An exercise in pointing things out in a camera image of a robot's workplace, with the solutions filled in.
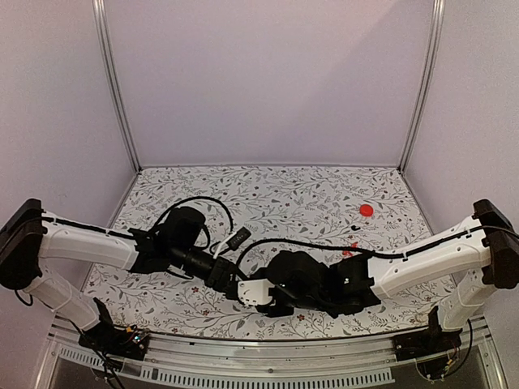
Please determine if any red round charging case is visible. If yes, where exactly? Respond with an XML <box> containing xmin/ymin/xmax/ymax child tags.
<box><xmin>359</xmin><ymin>204</ymin><xmax>374</xmax><ymax>217</ymax></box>

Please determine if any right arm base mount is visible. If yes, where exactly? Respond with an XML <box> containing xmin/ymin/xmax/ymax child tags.
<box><xmin>391</xmin><ymin>306</ymin><xmax>461</xmax><ymax>361</ymax></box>

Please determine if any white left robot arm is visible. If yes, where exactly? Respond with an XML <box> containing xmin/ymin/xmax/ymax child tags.
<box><xmin>1</xmin><ymin>199</ymin><xmax>238</xmax><ymax>352</ymax></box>

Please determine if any right aluminium frame post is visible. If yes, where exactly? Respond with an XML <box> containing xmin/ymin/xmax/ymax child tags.
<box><xmin>397</xmin><ymin>0</ymin><xmax>446</xmax><ymax>175</ymax></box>

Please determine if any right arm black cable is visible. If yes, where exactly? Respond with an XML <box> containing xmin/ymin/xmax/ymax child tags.
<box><xmin>234</xmin><ymin>238</ymin><xmax>378</xmax><ymax>280</ymax></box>

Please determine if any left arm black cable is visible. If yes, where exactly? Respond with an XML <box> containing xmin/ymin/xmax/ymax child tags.
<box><xmin>156</xmin><ymin>196</ymin><xmax>236</xmax><ymax>252</ymax></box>

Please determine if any left aluminium frame post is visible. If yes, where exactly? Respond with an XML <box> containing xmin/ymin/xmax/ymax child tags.
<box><xmin>92</xmin><ymin>0</ymin><xmax>142</xmax><ymax>173</ymax></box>

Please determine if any floral patterned table mat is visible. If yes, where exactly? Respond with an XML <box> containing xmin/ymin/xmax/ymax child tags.
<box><xmin>84</xmin><ymin>166</ymin><xmax>455</xmax><ymax>340</ymax></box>

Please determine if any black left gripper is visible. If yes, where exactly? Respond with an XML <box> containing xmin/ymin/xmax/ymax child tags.
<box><xmin>170</xmin><ymin>244</ymin><xmax>242</xmax><ymax>294</ymax></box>

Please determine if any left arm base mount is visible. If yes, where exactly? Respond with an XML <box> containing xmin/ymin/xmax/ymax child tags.
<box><xmin>79</xmin><ymin>297</ymin><xmax>149</xmax><ymax>361</ymax></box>

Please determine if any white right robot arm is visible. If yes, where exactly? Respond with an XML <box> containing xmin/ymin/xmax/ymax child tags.
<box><xmin>238</xmin><ymin>199</ymin><xmax>518</xmax><ymax>353</ymax></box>

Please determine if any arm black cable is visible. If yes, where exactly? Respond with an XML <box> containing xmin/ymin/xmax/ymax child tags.
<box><xmin>156</xmin><ymin>196</ymin><xmax>236</xmax><ymax>252</ymax></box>
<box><xmin>234</xmin><ymin>238</ymin><xmax>378</xmax><ymax>280</ymax></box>

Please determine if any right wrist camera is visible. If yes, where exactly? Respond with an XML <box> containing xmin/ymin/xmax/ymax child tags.
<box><xmin>237</xmin><ymin>279</ymin><xmax>276</xmax><ymax>306</ymax></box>

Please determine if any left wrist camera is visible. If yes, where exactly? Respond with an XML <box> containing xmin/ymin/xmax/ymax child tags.
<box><xmin>227</xmin><ymin>227</ymin><xmax>251</xmax><ymax>251</ymax></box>

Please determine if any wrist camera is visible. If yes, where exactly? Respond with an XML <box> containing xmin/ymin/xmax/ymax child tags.
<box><xmin>237</xmin><ymin>279</ymin><xmax>276</xmax><ymax>306</ymax></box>
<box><xmin>227</xmin><ymin>227</ymin><xmax>251</xmax><ymax>251</ymax></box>

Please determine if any aluminium frame post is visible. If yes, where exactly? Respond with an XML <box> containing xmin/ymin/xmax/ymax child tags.
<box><xmin>92</xmin><ymin>0</ymin><xmax>142</xmax><ymax>173</ymax></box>
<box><xmin>397</xmin><ymin>0</ymin><xmax>446</xmax><ymax>175</ymax></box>

